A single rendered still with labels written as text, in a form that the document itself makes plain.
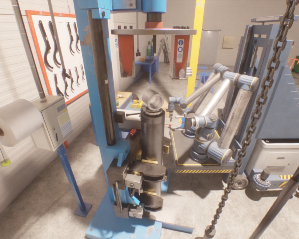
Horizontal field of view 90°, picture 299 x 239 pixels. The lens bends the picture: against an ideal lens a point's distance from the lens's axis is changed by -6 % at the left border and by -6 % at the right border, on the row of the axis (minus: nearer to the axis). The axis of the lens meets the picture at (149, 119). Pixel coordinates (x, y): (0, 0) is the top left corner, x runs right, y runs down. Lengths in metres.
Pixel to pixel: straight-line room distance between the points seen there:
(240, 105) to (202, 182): 1.40
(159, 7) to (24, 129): 1.18
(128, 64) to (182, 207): 1.82
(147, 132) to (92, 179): 1.70
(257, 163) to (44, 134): 2.57
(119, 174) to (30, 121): 0.75
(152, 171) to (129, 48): 1.01
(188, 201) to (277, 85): 1.73
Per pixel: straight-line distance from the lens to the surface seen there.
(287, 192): 0.56
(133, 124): 1.85
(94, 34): 1.18
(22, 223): 2.84
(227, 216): 2.59
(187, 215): 2.27
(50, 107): 1.51
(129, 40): 1.17
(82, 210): 2.56
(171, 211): 2.27
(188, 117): 1.49
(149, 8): 1.17
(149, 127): 1.34
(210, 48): 12.00
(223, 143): 2.03
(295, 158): 2.98
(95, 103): 1.47
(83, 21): 1.35
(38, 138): 1.64
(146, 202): 1.86
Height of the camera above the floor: 2.09
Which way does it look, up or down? 30 degrees down
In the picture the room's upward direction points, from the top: straight up
